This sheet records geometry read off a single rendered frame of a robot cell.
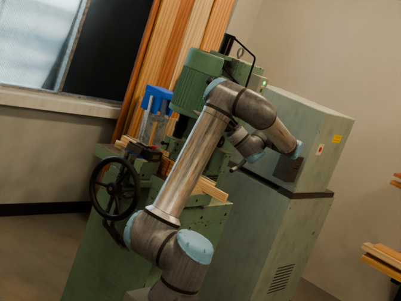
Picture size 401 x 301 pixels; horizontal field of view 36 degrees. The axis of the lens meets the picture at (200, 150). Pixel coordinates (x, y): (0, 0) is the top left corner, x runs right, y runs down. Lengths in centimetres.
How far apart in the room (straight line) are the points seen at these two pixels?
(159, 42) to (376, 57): 171
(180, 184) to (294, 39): 319
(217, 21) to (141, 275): 251
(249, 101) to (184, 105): 66
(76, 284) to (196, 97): 112
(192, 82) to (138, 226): 85
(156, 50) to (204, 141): 217
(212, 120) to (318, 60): 295
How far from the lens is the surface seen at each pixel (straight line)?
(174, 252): 221
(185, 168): 226
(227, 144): 316
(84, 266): 313
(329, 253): 505
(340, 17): 515
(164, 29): 438
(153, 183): 283
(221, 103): 228
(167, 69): 457
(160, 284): 227
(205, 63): 282
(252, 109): 225
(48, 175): 433
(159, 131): 390
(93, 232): 307
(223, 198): 281
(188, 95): 284
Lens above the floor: 161
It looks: 11 degrees down
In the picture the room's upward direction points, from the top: 21 degrees clockwise
